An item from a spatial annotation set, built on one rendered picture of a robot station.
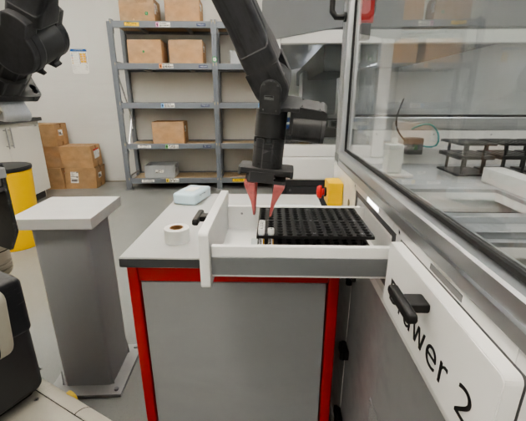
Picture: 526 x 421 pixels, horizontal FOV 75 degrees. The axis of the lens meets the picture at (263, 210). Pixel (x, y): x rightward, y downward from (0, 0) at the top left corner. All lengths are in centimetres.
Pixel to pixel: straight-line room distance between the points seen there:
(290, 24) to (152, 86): 375
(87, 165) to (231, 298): 428
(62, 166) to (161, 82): 170
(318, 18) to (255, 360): 123
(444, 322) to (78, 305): 131
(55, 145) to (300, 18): 415
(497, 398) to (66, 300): 139
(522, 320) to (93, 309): 137
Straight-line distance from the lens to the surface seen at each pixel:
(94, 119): 538
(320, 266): 64
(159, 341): 109
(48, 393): 138
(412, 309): 45
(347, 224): 73
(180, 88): 502
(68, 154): 516
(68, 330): 161
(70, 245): 142
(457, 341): 43
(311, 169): 153
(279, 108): 59
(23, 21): 70
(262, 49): 57
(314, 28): 152
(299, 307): 97
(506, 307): 39
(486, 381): 40
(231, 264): 63
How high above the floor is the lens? 115
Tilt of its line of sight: 18 degrees down
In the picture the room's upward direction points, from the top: straight up
